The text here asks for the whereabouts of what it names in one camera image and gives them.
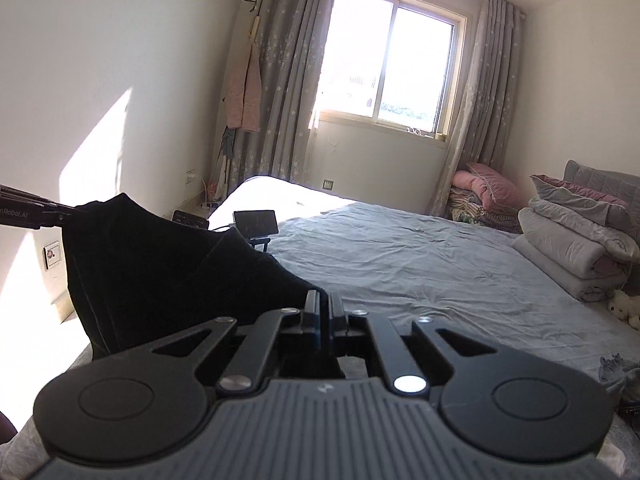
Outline white plush toy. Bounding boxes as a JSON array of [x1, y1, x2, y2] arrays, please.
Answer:
[[607, 290, 640, 332]]

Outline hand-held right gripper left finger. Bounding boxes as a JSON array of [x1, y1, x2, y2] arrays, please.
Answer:
[[150, 290, 329, 393]]

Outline small black tablet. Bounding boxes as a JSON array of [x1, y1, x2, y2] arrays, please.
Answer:
[[233, 209, 279, 239]]

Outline grey garment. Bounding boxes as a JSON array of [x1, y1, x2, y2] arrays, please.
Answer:
[[597, 354, 640, 407]]

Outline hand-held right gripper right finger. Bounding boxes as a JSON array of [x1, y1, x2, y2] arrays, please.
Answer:
[[328, 294, 502, 397]]

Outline bed with grey sheet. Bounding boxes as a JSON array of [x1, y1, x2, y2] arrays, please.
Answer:
[[0, 175, 640, 480]]

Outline folded light grey quilt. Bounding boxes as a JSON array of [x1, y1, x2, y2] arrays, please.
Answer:
[[512, 236, 632, 304], [517, 197, 640, 281]]

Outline grey star-print curtain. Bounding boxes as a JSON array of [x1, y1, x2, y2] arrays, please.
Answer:
[[220, 0, 342, 197], [430, 0, 527, 217]]

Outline grey and pink pillow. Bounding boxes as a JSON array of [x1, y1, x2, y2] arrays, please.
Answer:
[[530, 174, 637, 232]]

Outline black sweater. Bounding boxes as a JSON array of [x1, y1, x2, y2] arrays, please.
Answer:
[[61, 192, 368, 382]]

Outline window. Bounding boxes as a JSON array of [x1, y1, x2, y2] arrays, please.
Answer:
[[317, 0, 471, 137]]

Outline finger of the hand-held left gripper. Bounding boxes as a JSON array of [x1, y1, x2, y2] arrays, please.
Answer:
[[41, 199, 82, 229]]

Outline grey quilted headboard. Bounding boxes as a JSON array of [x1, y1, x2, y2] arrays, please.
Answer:
[[564, 159, 640, 197]]

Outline pink quilted jacket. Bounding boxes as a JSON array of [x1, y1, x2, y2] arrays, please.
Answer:
[[223, 42, 264, 134]]

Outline striped folded blankets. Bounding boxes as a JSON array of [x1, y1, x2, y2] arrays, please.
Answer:
[[446, 187, 524, 234]]

